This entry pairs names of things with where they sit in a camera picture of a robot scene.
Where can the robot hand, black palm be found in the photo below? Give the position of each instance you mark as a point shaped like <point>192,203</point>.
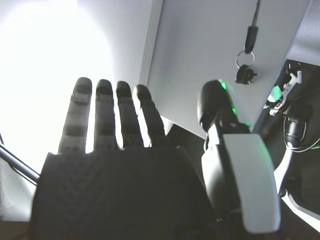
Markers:
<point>112,195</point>

